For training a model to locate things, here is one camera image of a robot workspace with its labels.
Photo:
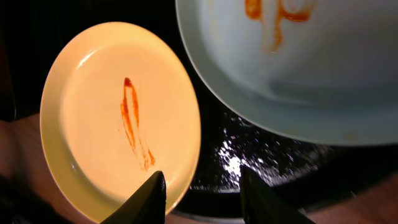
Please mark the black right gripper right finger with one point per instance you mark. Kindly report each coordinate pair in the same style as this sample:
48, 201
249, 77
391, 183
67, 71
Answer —
260, 205

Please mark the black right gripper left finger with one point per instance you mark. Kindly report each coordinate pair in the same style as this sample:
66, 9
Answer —
145, 206

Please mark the yellow plate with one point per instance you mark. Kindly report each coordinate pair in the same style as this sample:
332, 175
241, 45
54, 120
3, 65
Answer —
117, 106

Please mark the green plate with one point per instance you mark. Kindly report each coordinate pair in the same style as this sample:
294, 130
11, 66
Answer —
321, 71

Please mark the round black tray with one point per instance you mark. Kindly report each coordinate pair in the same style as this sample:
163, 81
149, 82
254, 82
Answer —
329, 184

